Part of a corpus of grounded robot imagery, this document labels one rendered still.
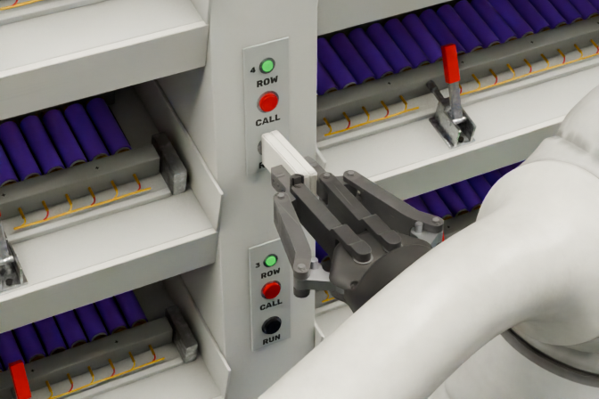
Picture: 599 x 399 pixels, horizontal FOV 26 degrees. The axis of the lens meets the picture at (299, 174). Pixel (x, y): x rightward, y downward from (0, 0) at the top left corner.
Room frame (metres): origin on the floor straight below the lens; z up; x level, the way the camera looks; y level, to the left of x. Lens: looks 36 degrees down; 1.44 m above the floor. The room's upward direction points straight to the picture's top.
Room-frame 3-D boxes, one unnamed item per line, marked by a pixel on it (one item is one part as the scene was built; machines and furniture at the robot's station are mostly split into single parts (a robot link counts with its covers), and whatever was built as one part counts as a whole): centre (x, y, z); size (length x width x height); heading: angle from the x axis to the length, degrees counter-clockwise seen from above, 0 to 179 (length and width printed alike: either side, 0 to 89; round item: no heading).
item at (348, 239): (0.77, -0.02, 0.83); 0.11 x 0.01 x 0.04; 30
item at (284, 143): (0.86, 0.01, 0.83); 0.07 x 0.01 x 0.03; 28
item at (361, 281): (0.72, -0.07, 0.83); 0.09 x 0.08 x 0.07; 28
